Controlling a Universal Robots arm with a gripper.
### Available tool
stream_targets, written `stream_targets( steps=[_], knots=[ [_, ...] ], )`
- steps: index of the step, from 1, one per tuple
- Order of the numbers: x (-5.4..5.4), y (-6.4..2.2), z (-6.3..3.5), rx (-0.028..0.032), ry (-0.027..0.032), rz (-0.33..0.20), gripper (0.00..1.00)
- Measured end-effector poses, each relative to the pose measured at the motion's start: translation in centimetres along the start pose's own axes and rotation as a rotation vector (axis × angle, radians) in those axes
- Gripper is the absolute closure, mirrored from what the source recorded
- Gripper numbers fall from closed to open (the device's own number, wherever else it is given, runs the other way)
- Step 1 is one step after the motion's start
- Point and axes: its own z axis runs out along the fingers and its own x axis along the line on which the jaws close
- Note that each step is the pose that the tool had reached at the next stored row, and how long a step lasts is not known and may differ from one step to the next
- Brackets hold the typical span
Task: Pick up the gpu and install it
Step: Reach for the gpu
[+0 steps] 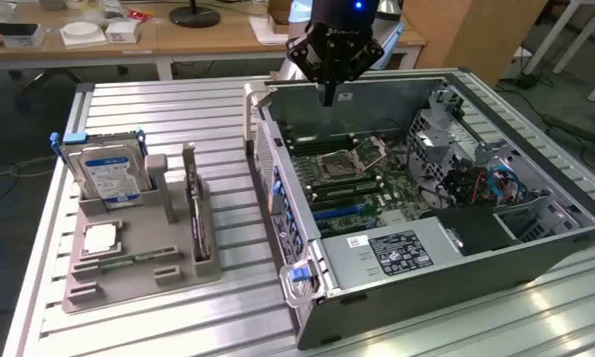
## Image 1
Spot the metal socket cover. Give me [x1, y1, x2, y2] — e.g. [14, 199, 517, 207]
[352, 135, 392, 167]

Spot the black power adapter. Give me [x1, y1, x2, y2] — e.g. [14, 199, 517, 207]
[513, 73, 540, 90]

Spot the grey power supply unit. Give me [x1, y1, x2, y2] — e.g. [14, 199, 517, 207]
[319, 217, 466, 291]

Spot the white box with red button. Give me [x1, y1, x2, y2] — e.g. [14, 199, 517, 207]
[505, 47, 536, 81]

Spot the clear bag with label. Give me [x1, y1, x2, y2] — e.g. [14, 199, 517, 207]
[102, 0, 129, 19]

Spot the white paper stack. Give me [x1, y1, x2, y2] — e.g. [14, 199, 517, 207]
[250, 15, 293, 46]

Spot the open grey PC case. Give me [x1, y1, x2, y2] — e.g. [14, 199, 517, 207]
[242, 71, 595, 351]

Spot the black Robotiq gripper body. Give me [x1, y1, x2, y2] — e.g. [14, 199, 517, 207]
[305, 0, 382, 70]

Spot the perforated metal disk bay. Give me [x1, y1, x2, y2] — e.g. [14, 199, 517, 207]
[406, 89, 482, 176]

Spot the grey 3D-printed parts rack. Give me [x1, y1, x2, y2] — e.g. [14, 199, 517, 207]
[60, 154, 225, 315]

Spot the white table frame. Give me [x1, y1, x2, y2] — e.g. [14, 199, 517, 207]
[524, 0, 595, 101]

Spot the white box with round dish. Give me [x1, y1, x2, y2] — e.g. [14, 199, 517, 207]
[59, 21, 111, 50]

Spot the blue expansion slot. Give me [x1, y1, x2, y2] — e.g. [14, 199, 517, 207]
[315, 205, 372, 221]

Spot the CPU socket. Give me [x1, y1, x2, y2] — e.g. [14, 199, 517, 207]
[317, 152, 362, 178]

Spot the small white labelled box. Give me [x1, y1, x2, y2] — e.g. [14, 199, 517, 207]
[103, 20, 143, 44]

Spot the black round lamp base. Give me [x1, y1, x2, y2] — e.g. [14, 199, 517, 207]
[169, 0, 223, 28]

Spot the green RAM stick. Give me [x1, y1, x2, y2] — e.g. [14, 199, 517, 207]
[98, 251, 178, 268]

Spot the metal disk bay bracket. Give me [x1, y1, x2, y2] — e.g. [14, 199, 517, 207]
[493, 187, 582, 242]

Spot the brown cardboard box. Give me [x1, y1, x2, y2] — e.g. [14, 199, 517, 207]
[267, 0, 294, 36]

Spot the wooden desk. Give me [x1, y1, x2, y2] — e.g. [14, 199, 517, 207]
[0, 0, 428, 81]

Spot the black and white box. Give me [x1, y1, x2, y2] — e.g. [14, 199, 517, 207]
[0, 22, 47, 48]

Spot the low-profile Nvidia graphics card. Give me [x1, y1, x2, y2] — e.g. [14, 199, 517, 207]
[181, 142, 215, 263]

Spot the red wire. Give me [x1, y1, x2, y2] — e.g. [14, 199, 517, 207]
[474, 169, 493, 204]

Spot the black labelled RAM stick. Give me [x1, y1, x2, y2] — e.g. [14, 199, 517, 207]
[310, 178, 382, 196]

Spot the blue case latch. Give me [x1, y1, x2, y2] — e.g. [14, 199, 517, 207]
[287, 262, 311, 286]

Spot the blue wire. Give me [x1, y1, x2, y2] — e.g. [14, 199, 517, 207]
[489, 163, 528, 204]

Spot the green motherboard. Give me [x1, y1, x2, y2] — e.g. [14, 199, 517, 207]
[277, 124, 428, 239]

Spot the black plastic shroud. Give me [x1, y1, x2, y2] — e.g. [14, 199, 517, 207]
[429, 206, 522, 257]

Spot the hard disk in blue carrier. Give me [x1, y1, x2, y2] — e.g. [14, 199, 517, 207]
[48, 128, 155, 211]

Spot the wooden cabinet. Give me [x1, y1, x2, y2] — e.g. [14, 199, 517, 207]
[412, 0, 550, 81]

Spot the silver CPU chip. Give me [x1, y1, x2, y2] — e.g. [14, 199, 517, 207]
[83, 224, 119, 254]

